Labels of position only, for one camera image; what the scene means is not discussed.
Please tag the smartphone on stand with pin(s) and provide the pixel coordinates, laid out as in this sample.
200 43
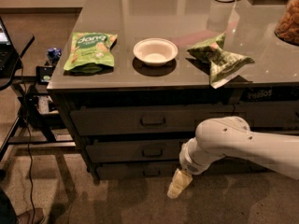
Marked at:
44 74

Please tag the green dang chips bag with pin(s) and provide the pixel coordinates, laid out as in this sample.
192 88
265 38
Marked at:
90 52

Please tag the drawer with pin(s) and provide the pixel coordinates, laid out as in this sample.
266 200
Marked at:
282 115
145 119
129 170
141 150

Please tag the jar of brown snacks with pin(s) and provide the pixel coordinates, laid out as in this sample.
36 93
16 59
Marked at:
287 28

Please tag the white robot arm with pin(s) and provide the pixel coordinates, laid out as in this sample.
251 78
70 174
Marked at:
216 139

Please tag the peatos snack bag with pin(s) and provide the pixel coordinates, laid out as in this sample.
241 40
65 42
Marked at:
270 94

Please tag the white paper bowl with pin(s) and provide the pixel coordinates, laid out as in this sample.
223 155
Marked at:
155 51

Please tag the dark cabinet counter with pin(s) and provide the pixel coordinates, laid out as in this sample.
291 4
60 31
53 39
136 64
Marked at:
139 78

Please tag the black laptop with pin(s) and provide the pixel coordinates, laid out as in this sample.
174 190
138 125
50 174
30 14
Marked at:
7 50

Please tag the crumpled green snack bag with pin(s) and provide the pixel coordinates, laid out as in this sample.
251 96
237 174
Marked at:
223 65

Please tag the blue bottle cap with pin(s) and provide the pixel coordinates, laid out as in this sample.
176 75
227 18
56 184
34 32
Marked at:
54 55

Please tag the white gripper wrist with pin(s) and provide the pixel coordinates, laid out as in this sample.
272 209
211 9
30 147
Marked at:
191 163

